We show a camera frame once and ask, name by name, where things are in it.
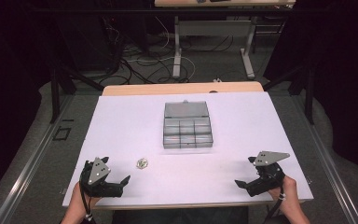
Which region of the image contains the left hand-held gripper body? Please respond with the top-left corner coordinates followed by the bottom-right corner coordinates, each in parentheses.
top-left (79, 157), bottom-right (124, 199)

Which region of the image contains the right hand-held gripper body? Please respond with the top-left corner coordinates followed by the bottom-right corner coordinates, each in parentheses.
top-left (247, 150), bottom-right (291, 198)

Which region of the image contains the small shiny trinket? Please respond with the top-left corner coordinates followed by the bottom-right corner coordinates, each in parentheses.
top-left (135, 157), bottom-right (149, 170)

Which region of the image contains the clear plastic compartment box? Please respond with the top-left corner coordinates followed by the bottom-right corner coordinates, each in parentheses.
top-left (162, 99), bottom-right (214, 150)

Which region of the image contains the person's left hand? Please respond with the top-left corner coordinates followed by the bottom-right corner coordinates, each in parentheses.
top-left (68, 181), bottom-right (103, 219)

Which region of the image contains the person's right hand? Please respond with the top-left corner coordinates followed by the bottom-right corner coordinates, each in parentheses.
top-left (267, 175), bottom-right (300, 217)

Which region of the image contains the white table mat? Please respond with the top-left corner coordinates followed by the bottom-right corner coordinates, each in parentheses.
top-left (62, 91), bottom-right (314, 208)

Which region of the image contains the person's dark-clothed lap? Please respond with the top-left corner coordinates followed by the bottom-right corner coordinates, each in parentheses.
top-left (111, 206), bottom-right (250, 224)

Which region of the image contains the black metal stand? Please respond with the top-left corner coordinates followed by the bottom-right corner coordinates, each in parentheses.
top-left (262, 63), bottom-right (316, 126)
top-left (48, 66), bottom-right (105, 125)

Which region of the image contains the light wooden table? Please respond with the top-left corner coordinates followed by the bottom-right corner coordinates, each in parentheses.
top-left (64, 81), bottom-right (312, 211)

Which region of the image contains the dark curtain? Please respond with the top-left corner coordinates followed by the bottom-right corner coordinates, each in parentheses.
top-left (0, 0), bottom-right (55, 209)
top-left (262, 0), bottom-right (358, 181)

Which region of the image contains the wooden desk with white legs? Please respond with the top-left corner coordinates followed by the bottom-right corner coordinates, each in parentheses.
top-left (154, 0), bottom-right (296, 80)

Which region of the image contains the black horizontal bar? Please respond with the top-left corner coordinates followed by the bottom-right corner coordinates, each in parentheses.
top-left (32, 7), bottom-right (330, 15)

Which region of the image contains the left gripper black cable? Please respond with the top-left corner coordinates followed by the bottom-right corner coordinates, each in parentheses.
top-left (79, 182), bottom-right (97, 224)

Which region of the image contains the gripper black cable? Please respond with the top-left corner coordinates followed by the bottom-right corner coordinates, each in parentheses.
top-left (264, 186), bottom-right (287, 224)
top-left (79, 182), bottom-right (97, 224)

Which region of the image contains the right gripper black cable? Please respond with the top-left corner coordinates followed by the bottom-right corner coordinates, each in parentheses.
top-left (264, 186), bottom-right (287, 224)

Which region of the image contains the metal floor rail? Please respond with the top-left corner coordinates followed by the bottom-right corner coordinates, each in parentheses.
top-left (0, 94), bottom-right (76, 224)
top-left (287, 94), bottom-right (358, 224)

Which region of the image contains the tangle of black floor cables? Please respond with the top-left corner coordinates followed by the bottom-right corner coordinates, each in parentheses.
top-left (102, 17), bottom-right (235, 86)

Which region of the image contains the white floor cable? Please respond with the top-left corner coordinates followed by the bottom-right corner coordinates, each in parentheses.
top-left (124, 16), bottom-right (198, 82)

